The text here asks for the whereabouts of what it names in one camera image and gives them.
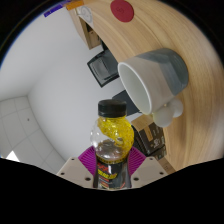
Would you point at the orange box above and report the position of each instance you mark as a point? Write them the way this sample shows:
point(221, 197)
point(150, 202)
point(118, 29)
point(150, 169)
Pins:
point(74, 5)

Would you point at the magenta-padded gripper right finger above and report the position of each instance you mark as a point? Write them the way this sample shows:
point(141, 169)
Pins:
point(140, 163)

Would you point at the clear black-capped drink bottle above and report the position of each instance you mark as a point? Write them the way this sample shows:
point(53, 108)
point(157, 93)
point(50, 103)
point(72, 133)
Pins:
point(111, 133)

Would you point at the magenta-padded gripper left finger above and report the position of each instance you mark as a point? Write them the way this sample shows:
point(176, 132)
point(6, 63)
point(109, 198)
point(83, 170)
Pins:
point(85, 163)

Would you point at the grey and white mug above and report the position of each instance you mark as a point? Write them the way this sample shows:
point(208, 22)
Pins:
point(156, 76)

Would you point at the flat round red coaster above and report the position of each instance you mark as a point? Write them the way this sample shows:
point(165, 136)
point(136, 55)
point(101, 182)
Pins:
point(122, 10)

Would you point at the dark brown carton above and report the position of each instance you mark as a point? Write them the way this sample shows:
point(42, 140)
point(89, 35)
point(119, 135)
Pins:
point(145, 141)

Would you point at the small dark brown box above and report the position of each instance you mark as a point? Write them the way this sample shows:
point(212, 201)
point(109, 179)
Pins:
point(160, 153)

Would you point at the wooden side cabinet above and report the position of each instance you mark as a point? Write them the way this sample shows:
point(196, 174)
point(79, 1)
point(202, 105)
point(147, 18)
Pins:
point(88, 33)

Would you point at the black mesh office chair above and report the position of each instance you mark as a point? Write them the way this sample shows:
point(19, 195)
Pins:
point(101, 68)

